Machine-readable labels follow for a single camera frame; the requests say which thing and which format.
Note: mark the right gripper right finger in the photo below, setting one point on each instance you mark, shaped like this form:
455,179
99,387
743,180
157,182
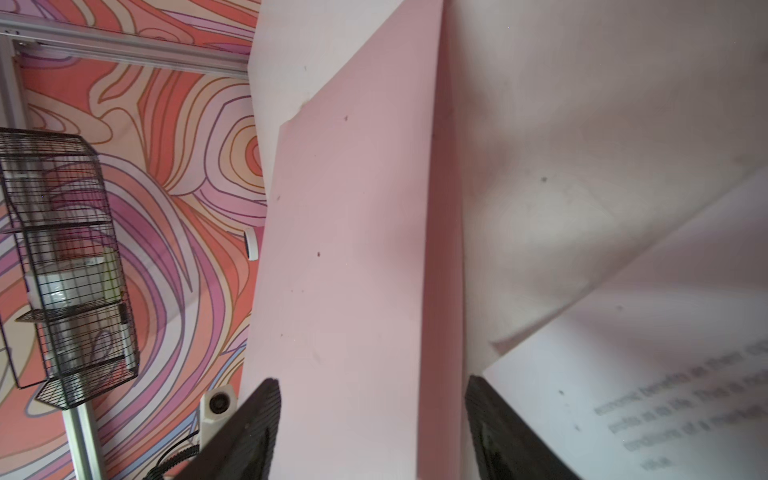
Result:
505,446

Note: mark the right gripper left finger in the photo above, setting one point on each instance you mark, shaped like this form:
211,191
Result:
243,449

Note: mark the printed paper sheet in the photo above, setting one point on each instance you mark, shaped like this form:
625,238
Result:
661,372

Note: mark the pink folder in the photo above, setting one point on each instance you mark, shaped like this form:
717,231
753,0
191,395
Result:
357,306

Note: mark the white tape roll in basket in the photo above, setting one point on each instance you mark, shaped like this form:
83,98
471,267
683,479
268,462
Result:
75,282

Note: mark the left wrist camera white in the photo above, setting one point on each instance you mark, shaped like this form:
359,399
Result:
216,407

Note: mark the black wire basket left wall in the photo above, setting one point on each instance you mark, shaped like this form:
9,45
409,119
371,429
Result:
60,219

